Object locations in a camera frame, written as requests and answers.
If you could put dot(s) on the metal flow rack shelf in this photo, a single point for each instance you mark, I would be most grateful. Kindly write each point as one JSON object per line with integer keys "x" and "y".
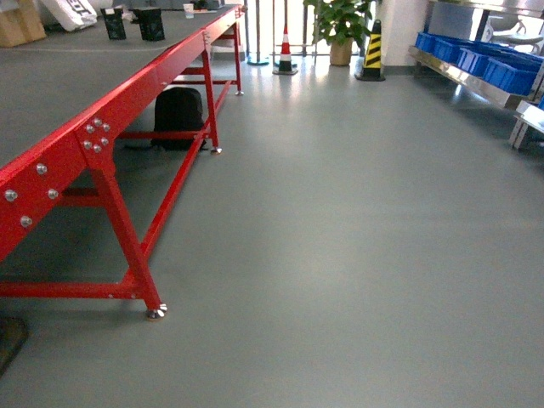
{"x": 528, "y": 114}

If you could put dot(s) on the black backpack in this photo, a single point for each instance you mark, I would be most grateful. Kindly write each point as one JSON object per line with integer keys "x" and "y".
{"x": 178, "y": 109}

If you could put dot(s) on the red white traffic cone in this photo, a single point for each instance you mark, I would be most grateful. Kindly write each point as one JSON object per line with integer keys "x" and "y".
{"x": 285, "y": 66}

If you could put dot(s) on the barrier stanchion teal base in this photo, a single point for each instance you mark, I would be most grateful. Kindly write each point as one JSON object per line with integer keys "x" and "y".
{"x": 255, "y": 56}

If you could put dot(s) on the yellow black traffic cone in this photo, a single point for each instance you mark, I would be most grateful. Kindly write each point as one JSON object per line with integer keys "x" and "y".
{"x": 371, "y": 70}

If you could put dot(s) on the potted green plant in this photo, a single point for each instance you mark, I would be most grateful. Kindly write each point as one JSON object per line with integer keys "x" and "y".
{"x": 340, "y": 24}

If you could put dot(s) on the black crate right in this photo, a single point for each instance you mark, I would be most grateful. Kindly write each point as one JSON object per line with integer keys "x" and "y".
{"x": 150, "y": 23}

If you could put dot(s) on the black crate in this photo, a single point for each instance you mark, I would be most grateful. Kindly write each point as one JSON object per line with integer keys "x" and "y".
{"x": 150, "y": 23}
{"x": 113, "y": 23}

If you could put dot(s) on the blue bin far left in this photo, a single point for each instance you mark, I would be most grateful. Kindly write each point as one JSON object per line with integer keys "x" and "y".
{"x": 426, "y": 41}

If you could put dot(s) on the blue bin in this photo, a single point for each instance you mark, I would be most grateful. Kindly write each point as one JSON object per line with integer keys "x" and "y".
{"x": 474, "y": 61}
{"x": 426, "y": 41}
{"x": 447, "y": 49}
{"x": 515, "y": 76}

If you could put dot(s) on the black crate left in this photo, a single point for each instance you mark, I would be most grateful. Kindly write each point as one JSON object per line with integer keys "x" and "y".
{"x": 113, "y": 23}

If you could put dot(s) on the blue bin front right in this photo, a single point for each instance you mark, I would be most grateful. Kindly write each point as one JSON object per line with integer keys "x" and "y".
{"x": 474, "y": 61}

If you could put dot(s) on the white foam packaging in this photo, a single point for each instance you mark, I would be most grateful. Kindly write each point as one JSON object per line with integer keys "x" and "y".
{"x": 70, "y": 15}

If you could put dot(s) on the blue bin front left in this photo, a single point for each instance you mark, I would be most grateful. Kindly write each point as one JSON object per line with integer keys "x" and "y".
{"x": 515, "y": 76}

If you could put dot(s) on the grey chair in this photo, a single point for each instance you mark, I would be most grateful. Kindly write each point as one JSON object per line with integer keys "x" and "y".
{"x": 509, "y": 30}

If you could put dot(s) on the large cardboard box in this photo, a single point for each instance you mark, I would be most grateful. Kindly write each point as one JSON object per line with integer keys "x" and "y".
{"x": 20, "y": 23}

